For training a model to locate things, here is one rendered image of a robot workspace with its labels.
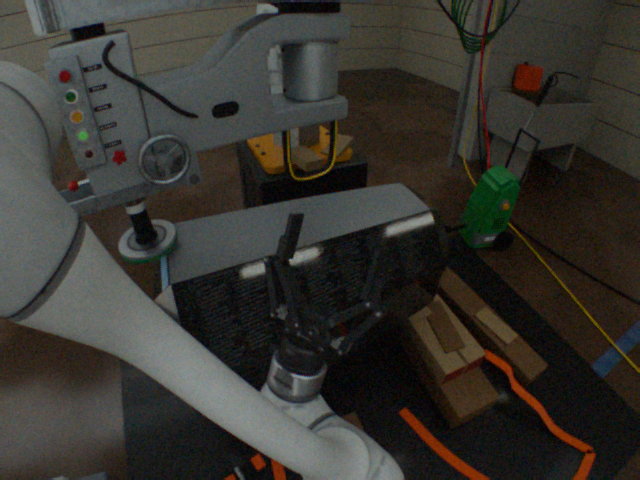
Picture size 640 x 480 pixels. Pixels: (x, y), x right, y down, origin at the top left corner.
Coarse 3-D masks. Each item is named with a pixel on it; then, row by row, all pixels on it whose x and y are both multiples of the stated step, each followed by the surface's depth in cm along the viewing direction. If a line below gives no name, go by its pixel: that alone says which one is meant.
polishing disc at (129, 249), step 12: (132, 228) 116; (156, 228) 116; (168, 228) 116; (120, 240) 111; (132, 240) 111; (156, 240) 111; (168, 240) 111; (120, 252) 107; (132, 252) 106; (144, 252) 106; (156, 252) 106
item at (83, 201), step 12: (180, 168) 111; (180, 180) 102; (192, 180) 101; (60, 192) 92; (72, 192) 94; (84, 192) 96; (120, 192) 93; (132, 192) 95; (144, 192) 97; (156, 192) 100; (72, 204) 86; (84, 204) 88; (96, 204) 91; (108, 204) 93
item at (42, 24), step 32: (32, 0) 55; (64, 0) 56; (96, 0) 60; (128, 0) 64; (160, 0) 67; (192, 0) 71; (224, 0) 75; (256, 0) 79; (288, 0) 83; (320, 0) 86; (352, 0) 90; (96, 32) 69
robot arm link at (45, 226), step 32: (0, 96) 19; (0, 128) 18; (32, 128) 21; (0, 160) 16; (32, 160) 20; (0, 192) 16; (32, 192) 18; (0, 224) 16; (32, 224) 18; (64, 224) 21; (0, 256) 16; (32, 256) 18; (64, 256) 20; (0, 288) 17; (32, 288) 19
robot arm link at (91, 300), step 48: (96, 240) 25; (48, 288) 19; (96, 288) 23; (96, 336) 24; (144, 336) 28; (192, 384) 31; (240, 384) 34; (240, 432) 33; (288, 432) 35; (336, 432) 45
